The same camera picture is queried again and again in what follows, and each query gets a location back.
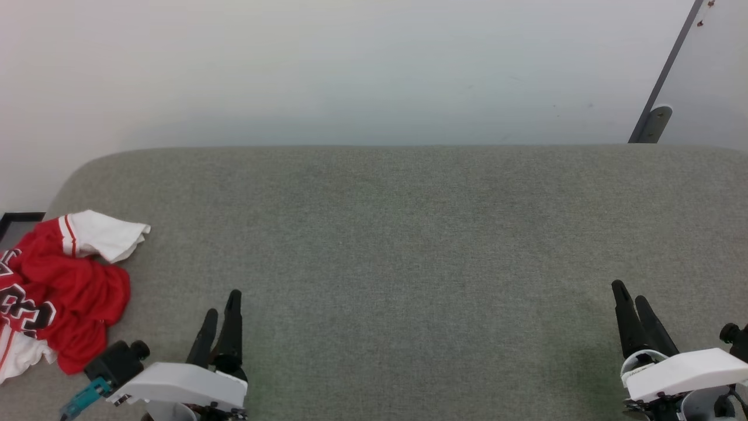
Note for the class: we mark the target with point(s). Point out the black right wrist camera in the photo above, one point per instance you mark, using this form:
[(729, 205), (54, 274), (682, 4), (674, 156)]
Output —
[(735, 339)]

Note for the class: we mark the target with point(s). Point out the round grey post foot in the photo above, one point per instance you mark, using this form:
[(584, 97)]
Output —
[(655, 124)]

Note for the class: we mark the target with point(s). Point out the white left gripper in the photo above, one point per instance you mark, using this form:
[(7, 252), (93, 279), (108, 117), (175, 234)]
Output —
[(181, 386)]

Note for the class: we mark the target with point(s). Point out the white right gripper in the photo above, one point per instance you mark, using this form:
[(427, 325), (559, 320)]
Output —
[(681, 374)]

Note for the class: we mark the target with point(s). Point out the red and white baseball jersey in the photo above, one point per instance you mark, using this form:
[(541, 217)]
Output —
[(64, 292)]

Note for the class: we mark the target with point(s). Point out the grey wall post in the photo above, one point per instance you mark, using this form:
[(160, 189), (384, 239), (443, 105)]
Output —
[(666, 64)]

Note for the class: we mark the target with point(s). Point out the black floor frame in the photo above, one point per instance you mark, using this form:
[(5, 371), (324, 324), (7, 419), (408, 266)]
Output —
[(17, 219)]

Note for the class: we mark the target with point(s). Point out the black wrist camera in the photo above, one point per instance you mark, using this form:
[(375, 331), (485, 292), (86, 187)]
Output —
[(735, 339), (115, 363)]

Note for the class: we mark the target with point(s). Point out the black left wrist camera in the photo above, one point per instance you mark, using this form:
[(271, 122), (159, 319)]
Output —
[(115, 363)]

